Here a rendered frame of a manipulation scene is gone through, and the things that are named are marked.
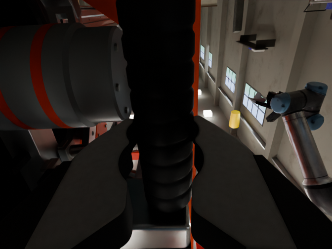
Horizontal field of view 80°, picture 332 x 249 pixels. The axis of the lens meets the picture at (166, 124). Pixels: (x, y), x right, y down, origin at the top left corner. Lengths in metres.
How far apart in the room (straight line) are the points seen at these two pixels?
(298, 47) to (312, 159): 5.33
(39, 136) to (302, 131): 0.82
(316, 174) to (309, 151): 0.08
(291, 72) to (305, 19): 1.22
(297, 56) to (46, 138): 6.04
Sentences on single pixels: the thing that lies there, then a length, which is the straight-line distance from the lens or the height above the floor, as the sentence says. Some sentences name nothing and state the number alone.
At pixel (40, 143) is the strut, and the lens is 0.38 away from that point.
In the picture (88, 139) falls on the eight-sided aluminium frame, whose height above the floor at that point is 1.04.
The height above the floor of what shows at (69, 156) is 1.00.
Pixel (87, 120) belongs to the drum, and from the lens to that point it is 0.28.
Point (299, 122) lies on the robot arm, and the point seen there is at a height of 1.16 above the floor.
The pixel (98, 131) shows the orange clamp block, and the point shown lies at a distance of 0.59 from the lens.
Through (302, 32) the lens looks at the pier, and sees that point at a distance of 6.08.
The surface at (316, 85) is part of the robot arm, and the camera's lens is 0.98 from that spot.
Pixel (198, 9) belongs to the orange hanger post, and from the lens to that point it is 0.66.
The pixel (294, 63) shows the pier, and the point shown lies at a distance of 6.21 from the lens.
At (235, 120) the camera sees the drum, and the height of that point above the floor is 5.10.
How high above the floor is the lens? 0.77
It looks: 30 degrees up
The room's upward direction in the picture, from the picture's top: 177 degrees clockwise
